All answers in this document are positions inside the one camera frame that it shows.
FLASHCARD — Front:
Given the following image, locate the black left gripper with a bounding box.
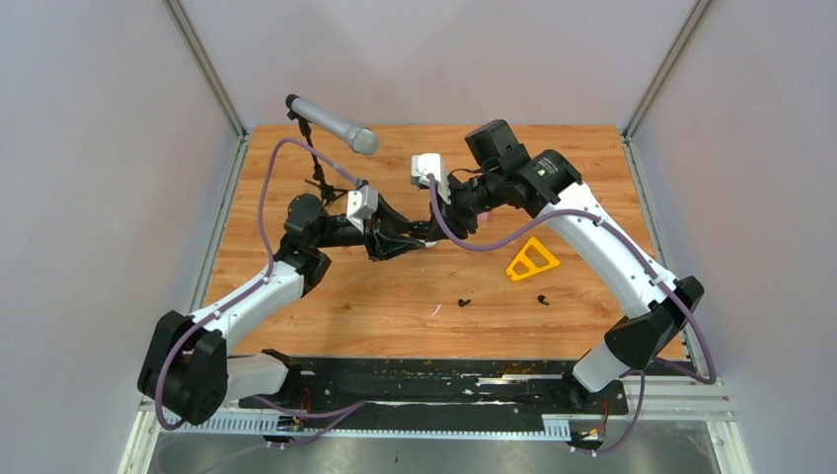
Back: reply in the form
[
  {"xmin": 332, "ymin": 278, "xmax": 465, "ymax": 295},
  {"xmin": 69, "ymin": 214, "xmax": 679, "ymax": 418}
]
[{"xmin": 315, "ymin": 194, "xmax": 427, "ymax": 263}]

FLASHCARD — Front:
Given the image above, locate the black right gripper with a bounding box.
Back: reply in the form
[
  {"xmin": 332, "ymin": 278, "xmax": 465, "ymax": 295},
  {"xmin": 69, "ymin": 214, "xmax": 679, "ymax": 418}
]
[{"xmin": 428, "ymin": 168, "xmax": 504, "ymax": 239}]

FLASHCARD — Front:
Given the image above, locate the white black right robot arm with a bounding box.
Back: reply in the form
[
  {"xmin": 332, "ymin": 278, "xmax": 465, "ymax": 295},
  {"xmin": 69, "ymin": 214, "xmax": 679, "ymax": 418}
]
[{"xmin": 411, "ymin": 119, "xmax": 705, "ymax": 413}]

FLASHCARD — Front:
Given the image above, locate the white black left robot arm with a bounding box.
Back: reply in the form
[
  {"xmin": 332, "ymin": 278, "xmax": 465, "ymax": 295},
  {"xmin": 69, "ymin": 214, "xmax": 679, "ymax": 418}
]
[{"xmin": 137, "ymin": 189, "xmax": 431, "ymax": 430}]

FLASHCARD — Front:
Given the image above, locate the grey microphone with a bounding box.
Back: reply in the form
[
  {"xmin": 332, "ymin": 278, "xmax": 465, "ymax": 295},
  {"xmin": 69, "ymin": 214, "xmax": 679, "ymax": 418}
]
[{"xmin": 285, "ymin": 94, "xmax": 380, "ymax": 156}]

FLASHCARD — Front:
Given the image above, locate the yellow triangular plastic piece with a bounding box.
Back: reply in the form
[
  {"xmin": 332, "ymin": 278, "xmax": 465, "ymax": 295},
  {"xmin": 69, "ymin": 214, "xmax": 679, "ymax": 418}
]
[{"xmin": 505, "ymin": 237, "xmax": 561, "ymax": 281}]

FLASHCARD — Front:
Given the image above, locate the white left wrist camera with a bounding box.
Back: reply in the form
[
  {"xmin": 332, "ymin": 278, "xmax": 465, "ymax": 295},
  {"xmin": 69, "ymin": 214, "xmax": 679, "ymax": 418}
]
[{"xmin": 345, "ymin": 185, "xmax": 379, "ymax": 234}]

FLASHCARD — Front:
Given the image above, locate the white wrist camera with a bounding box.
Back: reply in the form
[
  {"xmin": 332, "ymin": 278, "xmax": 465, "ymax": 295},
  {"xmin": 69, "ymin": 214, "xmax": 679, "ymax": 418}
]
[
  {"xmin": 345, "ymin": 185, "xmax": 379, "ymax": 234},
  {"xmin": 410, "ymin": 153, "xmax": 451, "ymax": 204}
]

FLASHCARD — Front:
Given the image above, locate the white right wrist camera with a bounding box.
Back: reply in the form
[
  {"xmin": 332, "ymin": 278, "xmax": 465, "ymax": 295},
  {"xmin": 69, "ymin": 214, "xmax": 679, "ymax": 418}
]
[{"xmin": 410, "ymin": 153, "xmax": 451, "ymax": 204}]

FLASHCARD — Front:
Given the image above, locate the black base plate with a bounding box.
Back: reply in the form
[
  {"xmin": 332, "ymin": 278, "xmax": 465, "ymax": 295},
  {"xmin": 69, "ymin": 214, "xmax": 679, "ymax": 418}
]
[{"xmin": 267, "ymin": 357, "xmax": 629, "ymax": 434}]

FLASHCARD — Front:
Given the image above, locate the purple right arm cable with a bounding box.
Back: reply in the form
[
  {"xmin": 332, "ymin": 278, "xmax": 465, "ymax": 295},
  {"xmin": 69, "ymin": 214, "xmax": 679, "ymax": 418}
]
[{"xmin": 427, "ymin": 175, "xmax": 718, "ymax": 457}]

